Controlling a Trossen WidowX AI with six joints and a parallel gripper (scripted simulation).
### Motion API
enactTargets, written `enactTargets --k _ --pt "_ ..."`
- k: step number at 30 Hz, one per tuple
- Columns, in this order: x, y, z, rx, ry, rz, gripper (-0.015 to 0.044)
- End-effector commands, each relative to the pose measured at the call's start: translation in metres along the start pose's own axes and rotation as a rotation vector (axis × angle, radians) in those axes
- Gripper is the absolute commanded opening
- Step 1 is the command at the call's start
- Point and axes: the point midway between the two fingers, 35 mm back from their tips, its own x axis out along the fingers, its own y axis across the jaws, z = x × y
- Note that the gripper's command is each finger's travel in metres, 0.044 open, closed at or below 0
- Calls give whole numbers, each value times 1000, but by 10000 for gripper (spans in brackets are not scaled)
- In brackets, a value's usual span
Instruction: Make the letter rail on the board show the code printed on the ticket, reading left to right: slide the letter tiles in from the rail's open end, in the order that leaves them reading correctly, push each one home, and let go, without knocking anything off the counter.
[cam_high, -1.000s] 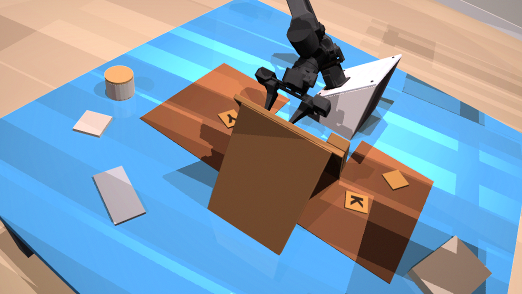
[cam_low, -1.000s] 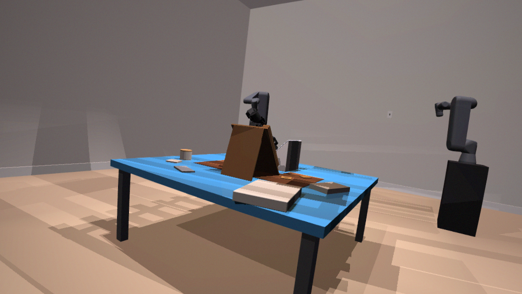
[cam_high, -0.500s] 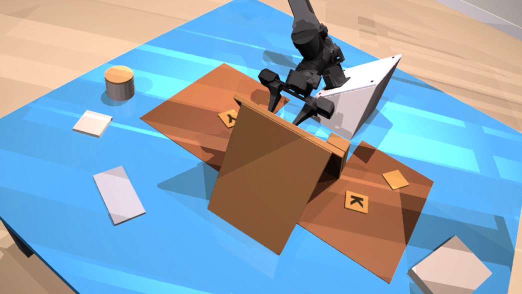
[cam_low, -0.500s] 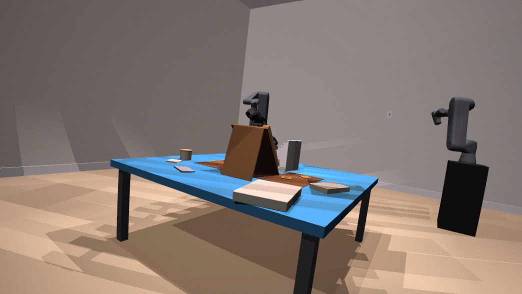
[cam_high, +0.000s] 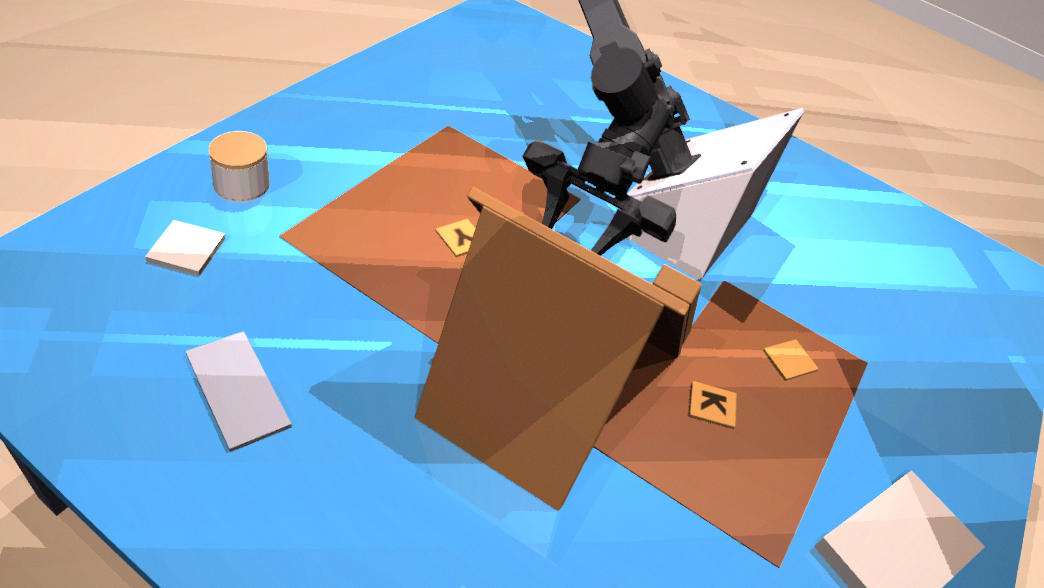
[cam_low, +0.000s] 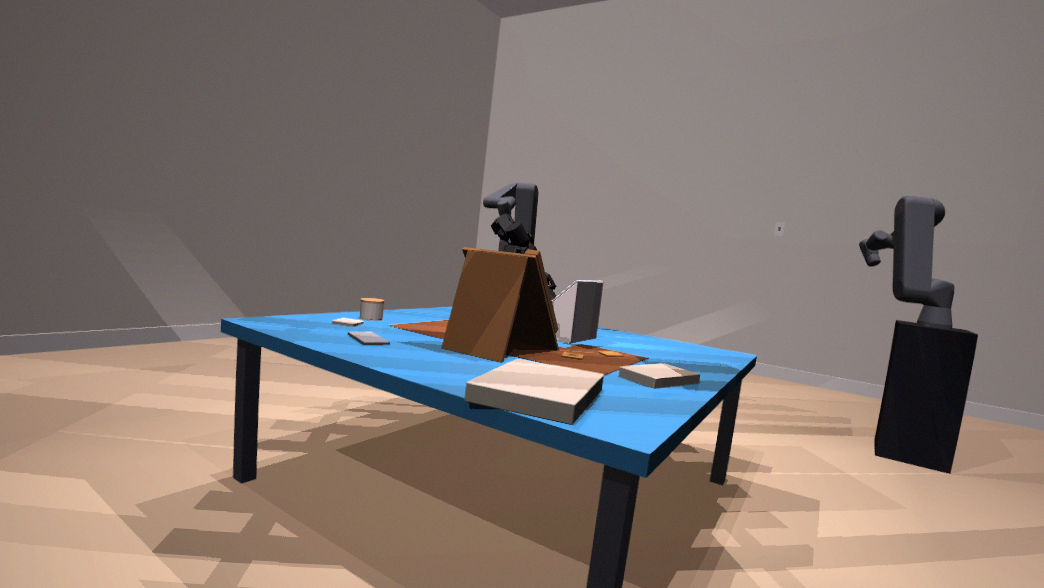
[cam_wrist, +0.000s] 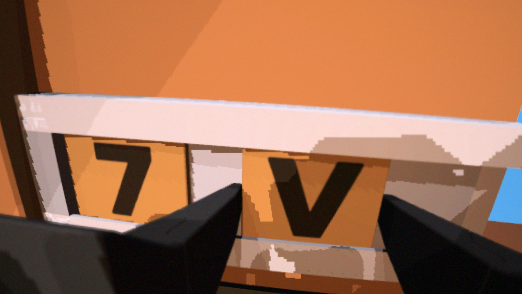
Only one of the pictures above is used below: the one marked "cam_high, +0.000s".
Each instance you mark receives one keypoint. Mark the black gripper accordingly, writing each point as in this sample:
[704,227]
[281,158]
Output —
[632,216]

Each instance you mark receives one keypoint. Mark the grey cylindrical canister with orange lid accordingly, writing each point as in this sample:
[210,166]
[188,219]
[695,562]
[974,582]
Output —
[239,166]

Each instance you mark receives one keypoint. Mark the pale pink flat square tile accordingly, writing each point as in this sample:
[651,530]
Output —
[185,248]

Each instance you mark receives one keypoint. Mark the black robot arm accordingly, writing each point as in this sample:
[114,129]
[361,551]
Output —
[627,79]

